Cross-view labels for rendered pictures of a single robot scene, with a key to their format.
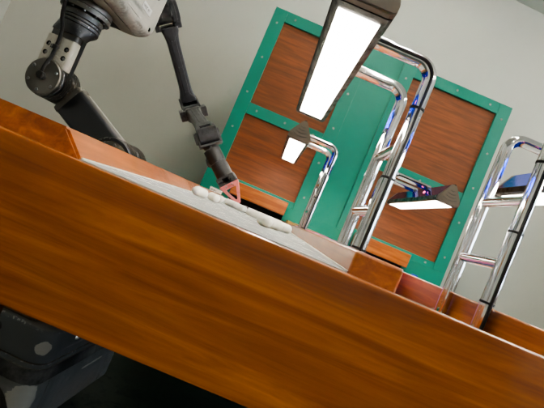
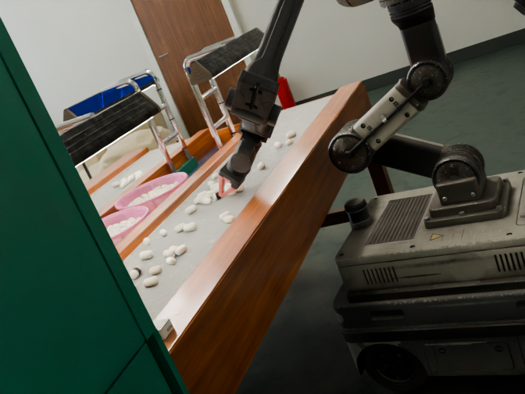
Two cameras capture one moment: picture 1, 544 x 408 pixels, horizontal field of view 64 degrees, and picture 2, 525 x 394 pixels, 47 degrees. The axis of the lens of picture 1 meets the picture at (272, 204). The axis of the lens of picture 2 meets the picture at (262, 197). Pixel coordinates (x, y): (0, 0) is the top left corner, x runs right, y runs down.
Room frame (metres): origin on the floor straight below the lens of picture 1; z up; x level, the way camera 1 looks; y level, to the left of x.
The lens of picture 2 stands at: (2.90, 0.96, 1.23)
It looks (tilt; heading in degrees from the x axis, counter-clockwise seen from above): 17 degrees down; 207
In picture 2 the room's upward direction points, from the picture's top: 22 degrees counter-clockwise
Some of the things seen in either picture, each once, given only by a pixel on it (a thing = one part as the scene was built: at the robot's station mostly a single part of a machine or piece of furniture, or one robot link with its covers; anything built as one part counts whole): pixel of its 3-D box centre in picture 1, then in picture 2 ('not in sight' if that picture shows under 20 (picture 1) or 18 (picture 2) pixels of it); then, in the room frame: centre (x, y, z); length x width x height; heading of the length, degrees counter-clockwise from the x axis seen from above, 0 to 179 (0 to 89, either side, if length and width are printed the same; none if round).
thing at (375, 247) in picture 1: (380, 249); not in sight; (2.24, -0.61, 0.83); 0.30 x 0.06 x 0.07; 91
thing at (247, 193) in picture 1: (258, 197); not in sight; (2.23, 0.07, 0.83); 0.30 x 0.06 x 0.07; 91
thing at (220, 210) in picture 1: (244, 216); (227, 191); (1.35, 0.06, 0.73); 1.81 x 0.30 x 0.02; 1
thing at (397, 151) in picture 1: (337, 165); (231, 102); (0.82, -0.09, 0.90); 0.20 x 0.19 x 0.45; 1
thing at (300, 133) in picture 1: (295, 144); (80, 141); (1.79, 0.01, 1.08); 0.62 x 0.08 x 0.07; 1
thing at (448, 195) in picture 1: (418, 197); not in sight; (1.80, -0.55, 1.08); 0.62 x 0.08 x 0.07; 1
